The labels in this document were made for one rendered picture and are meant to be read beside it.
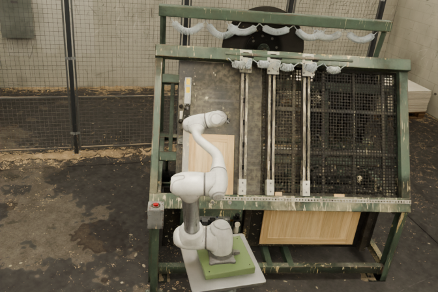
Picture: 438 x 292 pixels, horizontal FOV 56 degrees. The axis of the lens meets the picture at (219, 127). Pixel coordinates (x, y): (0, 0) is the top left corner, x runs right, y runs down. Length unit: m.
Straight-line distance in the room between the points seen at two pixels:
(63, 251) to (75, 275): 0.34
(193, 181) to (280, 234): 1.81
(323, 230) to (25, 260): 2.73
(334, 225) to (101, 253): 2.18
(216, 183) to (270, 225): 1.64
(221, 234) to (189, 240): 0.21
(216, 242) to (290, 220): 1.22
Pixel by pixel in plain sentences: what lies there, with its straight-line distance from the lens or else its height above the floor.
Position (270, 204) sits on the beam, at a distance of 3.44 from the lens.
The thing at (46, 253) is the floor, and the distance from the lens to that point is 4.30.
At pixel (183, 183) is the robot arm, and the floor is 1.54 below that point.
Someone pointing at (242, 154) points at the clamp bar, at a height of 1.18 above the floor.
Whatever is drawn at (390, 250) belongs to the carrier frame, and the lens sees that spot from 4.15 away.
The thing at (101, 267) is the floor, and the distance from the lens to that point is 4.06.
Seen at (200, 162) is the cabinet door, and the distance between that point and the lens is 3.38.
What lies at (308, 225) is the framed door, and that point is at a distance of 3.96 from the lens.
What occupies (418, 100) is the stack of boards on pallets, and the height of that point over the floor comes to 0.39.
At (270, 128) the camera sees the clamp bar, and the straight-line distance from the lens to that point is 3.47.
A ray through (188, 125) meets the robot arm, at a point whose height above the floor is 1.64.
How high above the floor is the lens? 2.77
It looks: 24 degrees down
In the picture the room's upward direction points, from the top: 5 degrees clockwise
